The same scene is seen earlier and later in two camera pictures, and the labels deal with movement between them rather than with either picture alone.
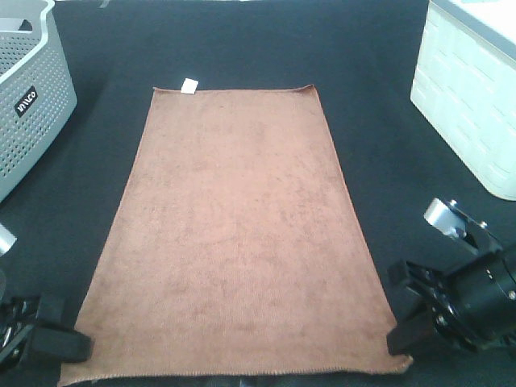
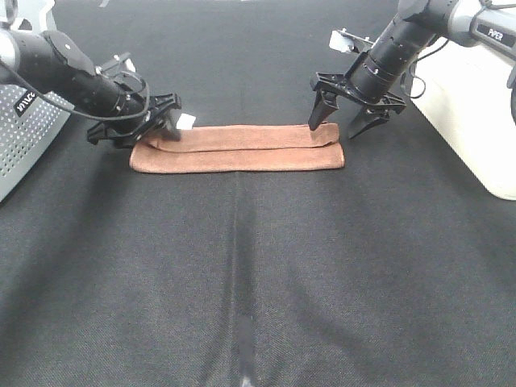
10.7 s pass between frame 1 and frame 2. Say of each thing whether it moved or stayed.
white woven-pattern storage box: stayed
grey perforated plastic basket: stayed
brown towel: moved
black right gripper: moved
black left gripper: moved
